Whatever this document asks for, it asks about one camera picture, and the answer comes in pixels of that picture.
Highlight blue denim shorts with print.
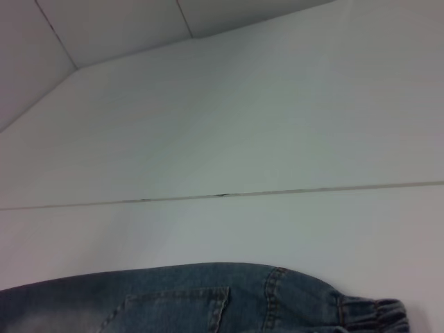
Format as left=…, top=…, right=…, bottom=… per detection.
left=0, top=262, right=412, bottom=333

